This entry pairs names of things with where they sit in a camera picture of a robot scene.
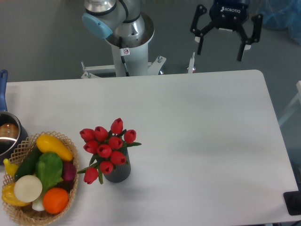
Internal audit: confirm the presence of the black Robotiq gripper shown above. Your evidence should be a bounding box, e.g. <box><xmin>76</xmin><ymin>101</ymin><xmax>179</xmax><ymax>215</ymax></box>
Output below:
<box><xmin>190</xmin><ymin>0</ymin><xmax>263</xmax><ymax>61</ymax></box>

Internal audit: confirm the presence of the red tulip bouquet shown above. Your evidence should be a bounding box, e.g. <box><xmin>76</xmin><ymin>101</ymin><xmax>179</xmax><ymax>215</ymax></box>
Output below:
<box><xmin>78</xmin><ymin>118</ymin><xmax>141</xmax><ymax>185</ymax></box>

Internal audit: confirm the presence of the dark grey ribbed vase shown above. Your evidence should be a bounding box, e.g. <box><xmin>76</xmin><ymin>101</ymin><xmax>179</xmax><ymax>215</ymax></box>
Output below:
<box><xmin>104</xmin><ymin>147</ymin><xmax>131</xmax><ymax>183</ymax></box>

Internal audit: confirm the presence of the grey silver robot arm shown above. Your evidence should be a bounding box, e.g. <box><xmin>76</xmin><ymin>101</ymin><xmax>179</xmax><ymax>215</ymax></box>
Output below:
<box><xmin>82</xmin><ymin>0</ymin><xmax>263</xmax><ymax>61</ymax></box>

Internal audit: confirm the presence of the blue plastic bag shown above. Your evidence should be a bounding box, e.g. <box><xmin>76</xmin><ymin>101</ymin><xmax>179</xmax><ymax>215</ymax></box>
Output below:
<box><xmin>256</xmin><ymin>0</ymin><xmax>301</xmax><ymax>44</ymax></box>

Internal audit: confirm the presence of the black device at table edge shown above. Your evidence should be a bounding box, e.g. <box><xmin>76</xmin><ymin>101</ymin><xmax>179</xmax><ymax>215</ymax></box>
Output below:
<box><xmin>283</xmin><ymin>191</ymin><xmax>301</xmax><ymax>216</ymax></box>

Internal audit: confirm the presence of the purple red onion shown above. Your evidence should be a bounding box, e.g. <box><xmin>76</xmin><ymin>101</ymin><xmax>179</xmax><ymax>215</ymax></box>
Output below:
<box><xmin>62</xmin><ymin>161</ymin><xmax>77</xmax><ymax>181</ymax></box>

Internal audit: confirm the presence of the yellow squash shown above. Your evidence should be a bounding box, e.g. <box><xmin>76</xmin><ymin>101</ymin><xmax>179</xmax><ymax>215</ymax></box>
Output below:
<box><xmin>36</xmin><ymin>134</ymin><xmax>73</xmax><ymax>161</ymax></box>

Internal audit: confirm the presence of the green lettuce leaf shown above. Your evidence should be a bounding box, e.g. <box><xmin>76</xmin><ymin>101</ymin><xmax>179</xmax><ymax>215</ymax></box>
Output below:
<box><xmin>35</xmin><ymin>152</ymin><xmax>63</xmax><ymax>195</ymax></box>

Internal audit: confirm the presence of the green cucumber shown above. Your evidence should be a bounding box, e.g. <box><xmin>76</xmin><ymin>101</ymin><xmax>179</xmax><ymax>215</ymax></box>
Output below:
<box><xmin>14</xmin><ymin>146</ymin><xmax>42</xmax><ymax>181</ymax></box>

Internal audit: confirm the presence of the orange fruit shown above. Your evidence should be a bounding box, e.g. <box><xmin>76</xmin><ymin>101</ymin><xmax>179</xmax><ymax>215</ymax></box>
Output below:
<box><xmin>43</xmin><ymin>187</ymin><xmax>69</xmax><ymax>214</ymax></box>

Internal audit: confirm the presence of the yellow bell pepper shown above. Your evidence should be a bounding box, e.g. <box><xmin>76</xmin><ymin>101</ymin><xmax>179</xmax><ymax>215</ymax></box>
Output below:
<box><xmin>2</xmin><ymin>183</ymin><xmax>30</xmax><ymax>207</ymax></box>

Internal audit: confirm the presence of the white frame at right edge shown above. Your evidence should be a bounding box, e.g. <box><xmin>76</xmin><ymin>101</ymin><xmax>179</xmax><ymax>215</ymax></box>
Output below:
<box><xmin>278</xmin><ymin>81</ymin><xmax>301</xmax><ymax>127</ymax></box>

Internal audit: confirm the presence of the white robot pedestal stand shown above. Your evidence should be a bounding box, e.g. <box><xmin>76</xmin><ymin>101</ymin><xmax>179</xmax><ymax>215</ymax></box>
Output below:
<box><xmin>80</xmin><ymin>37</ymin><xmax>197</xmax><ymax>80</ymax></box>

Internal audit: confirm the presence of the blue handled saucepan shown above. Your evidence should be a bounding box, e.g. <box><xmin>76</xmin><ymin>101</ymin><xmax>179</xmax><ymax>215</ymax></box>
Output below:
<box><xmin>0</xmin><ymin>69</ymin><xmax>28</xmax><ymax>166</ymax></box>

